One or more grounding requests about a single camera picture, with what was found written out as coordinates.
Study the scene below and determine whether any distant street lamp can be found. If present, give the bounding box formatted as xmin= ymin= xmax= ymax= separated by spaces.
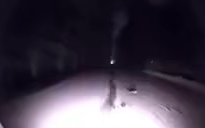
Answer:
xmin=109 ymin=57 xmax=117 ymax=66

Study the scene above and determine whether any pale paved path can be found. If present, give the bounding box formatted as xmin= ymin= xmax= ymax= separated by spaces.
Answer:
xmin=0 ymin=68 xmax=205 ymax=128

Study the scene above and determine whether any pale kerb strip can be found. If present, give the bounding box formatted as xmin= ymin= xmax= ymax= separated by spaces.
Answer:
xmin=142 ymin=69 xmax=205 ymax=95

